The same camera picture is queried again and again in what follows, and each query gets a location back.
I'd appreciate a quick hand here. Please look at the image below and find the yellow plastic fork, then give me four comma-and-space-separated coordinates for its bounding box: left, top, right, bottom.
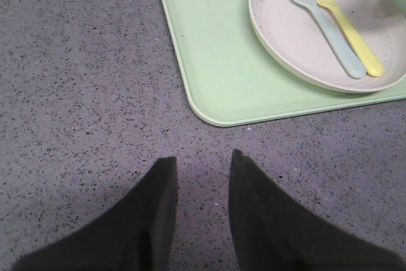
316, 0, 384, 77

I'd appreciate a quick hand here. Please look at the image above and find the light blue plastic spoon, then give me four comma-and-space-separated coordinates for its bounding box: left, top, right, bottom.
292, 0, 366, 79

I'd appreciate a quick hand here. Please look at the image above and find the light green plastic tray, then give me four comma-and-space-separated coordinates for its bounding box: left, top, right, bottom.
162, 0, 405, 127

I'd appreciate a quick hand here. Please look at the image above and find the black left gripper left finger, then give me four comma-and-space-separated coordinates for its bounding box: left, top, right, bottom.
14, 157, 177, 270

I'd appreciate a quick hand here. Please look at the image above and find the white speckled round plate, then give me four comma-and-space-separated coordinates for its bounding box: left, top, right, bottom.
249, 0, 405, 93

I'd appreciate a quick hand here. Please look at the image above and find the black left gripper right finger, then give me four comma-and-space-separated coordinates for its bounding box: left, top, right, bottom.
229, 150, 405, 270

